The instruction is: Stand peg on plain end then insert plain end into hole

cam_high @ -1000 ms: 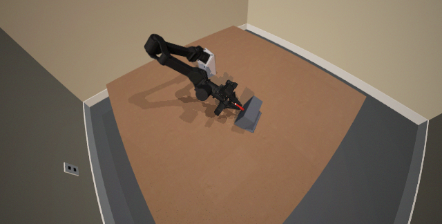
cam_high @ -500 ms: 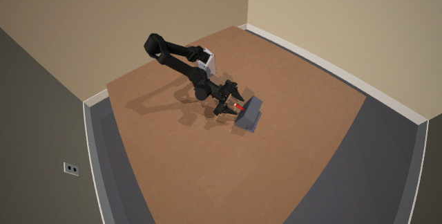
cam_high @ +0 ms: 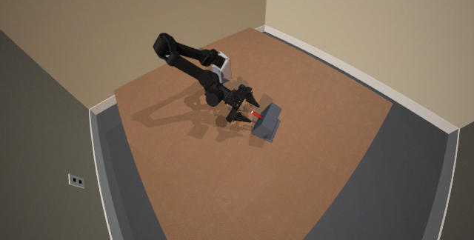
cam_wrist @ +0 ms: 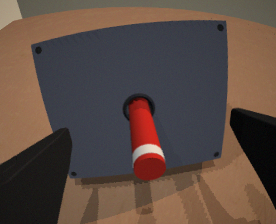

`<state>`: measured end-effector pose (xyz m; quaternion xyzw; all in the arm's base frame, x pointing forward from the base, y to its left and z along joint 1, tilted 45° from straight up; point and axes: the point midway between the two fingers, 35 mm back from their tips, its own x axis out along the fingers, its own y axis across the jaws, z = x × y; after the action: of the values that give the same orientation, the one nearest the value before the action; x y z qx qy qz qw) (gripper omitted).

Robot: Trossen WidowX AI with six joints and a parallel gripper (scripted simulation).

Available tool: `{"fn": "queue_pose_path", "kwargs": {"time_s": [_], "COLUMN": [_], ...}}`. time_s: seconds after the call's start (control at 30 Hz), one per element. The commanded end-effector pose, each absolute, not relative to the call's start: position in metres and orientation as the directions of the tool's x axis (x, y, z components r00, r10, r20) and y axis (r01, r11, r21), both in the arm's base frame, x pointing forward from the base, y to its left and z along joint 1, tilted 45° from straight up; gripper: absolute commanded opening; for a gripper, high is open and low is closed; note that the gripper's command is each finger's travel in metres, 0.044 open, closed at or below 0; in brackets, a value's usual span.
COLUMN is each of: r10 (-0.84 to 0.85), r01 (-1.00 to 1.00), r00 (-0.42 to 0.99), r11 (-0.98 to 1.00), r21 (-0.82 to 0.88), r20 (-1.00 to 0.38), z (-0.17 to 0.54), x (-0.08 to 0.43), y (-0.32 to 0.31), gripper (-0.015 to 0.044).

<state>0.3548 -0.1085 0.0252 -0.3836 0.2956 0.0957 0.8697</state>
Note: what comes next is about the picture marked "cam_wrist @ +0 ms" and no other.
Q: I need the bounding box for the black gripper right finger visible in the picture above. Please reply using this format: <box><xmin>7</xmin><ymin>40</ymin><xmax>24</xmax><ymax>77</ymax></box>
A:
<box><xmin>230</xmin><ymin>108</ymin><xmax>276</xmax><ymax>210</ymax></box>

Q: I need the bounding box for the dark grey sloped panel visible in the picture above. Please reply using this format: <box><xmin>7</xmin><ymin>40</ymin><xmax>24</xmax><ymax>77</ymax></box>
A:
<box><xmin>30</xmin><ymin>20</ymin><xmax>228</xmax><ymax>179</ymax></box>

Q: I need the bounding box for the red peg with white band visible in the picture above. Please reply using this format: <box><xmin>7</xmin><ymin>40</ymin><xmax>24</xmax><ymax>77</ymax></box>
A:
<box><xmin>129</xmin><ymin>97</ymin><xmax>167</xmax><ymax>181</ymax></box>

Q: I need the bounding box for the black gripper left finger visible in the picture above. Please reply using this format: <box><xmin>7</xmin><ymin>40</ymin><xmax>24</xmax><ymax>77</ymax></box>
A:
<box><xmin>0</xmin><ymin>128</ymin><xmax>73</xmax><ymax>224</ymax></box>

